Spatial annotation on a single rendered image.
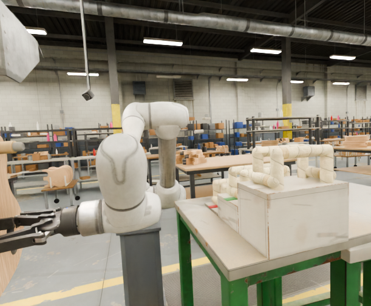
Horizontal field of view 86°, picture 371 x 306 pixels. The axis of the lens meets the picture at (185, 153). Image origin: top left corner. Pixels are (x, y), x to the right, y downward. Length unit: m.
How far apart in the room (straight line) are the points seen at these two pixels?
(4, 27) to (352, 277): 1.12
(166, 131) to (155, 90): 11.13
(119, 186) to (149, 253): 1.02
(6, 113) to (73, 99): 3.01
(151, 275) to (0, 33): 1.36
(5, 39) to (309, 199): 0.77
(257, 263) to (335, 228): 0.26
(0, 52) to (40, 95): 11.98
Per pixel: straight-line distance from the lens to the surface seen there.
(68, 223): 0.59
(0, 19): 0.57
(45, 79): 12.61
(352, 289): 0.94
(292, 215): 0.61
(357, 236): 0.83
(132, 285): 1.55
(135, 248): 1.42
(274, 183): 0.57
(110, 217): 0.55
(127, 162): 0.42
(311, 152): 0.63
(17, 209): 0.82
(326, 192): 0.67
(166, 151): 1.09
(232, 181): 0.78
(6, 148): 0.67
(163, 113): 0.96
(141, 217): 0.55
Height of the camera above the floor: 1.25
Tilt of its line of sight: 4 degrees down
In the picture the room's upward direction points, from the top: 3 degrees counter-clockwise
